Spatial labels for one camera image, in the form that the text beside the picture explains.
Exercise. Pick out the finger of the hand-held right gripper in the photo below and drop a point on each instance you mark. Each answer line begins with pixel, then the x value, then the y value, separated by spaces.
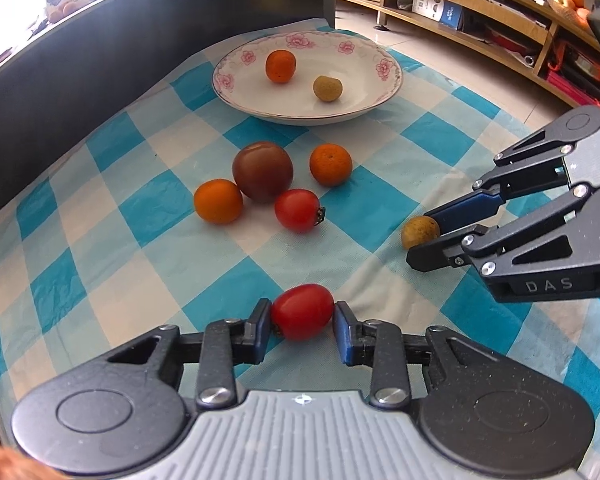
pixel 465 210
pixel 430 256

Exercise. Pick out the white floral plate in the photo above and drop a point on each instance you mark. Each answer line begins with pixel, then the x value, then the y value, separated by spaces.
pixel 300 110

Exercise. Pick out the smooth orange tomato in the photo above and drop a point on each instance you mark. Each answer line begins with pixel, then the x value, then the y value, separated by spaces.
pixel 218 201

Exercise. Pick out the small orange kumquat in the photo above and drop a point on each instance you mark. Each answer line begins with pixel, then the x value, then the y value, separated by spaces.
pixel 280 66

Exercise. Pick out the orange mandarin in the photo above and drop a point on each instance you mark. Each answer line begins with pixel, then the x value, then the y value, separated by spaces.
pixel 331 165

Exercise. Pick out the brown longan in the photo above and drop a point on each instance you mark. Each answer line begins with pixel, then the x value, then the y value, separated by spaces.
pixel 327 88
pixel 419 231

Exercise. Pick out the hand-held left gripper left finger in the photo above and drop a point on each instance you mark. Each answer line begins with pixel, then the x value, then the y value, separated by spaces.
pixel 260 332

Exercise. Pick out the wooden media cabinet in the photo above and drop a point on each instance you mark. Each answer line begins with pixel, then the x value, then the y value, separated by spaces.
pixel 480 15

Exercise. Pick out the red tomato with stem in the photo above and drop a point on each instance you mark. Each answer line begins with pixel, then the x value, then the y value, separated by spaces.
pixel 297 210

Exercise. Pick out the blue printed box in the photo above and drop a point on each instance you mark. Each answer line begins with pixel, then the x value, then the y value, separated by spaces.
pixel 451 15

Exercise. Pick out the dark purple tomato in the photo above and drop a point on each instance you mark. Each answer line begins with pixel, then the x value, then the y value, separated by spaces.
pixel 262 172

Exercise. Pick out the red storage box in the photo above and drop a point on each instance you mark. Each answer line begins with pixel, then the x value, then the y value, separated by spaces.
pixel 575 85

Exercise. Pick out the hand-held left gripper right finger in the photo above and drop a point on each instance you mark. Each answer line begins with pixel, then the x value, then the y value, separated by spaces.
pixel 341 332

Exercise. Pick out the white printed box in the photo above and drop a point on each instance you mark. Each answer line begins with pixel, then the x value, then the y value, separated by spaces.
pixel 426 4

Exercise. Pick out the blue checked tablecloth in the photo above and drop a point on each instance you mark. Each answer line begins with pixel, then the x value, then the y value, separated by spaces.
pixel 130 260

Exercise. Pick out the red cherry tomato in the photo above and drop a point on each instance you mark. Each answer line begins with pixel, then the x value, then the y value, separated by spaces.
pixel 302 310

